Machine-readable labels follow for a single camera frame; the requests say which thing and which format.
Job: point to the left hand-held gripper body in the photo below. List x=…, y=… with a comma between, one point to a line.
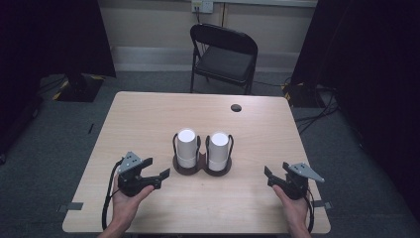
x=130, y=180

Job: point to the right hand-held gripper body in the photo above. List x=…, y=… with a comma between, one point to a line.
x=297, y=185

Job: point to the stack of white paper cups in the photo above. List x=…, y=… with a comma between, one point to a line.
x=218, y=150
x=186, y=147

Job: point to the dark double cup holder rack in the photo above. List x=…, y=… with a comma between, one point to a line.
x=201, y=167

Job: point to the person's right hand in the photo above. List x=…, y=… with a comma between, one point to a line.
x=297, y=211

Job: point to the person's left hand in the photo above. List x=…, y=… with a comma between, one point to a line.
x=125, y=208

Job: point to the grey tape strip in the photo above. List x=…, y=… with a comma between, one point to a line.
x=322, y=204
x=71, y=207

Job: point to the small black floor strip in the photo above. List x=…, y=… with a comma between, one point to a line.
x=90, y=128

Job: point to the black floor box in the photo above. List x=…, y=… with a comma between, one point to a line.
x=298, y=95

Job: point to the black table grommet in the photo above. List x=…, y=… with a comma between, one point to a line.
x=236, y=108

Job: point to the black stand base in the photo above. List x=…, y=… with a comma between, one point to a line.
x=81, y=86

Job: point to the black folding chair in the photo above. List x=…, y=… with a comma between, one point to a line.
x=224, y=62

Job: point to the black curtain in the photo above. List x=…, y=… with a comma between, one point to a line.
x=373, y=66
x=49, y=36

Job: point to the white wall socket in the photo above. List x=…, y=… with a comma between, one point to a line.
x=202, y=6

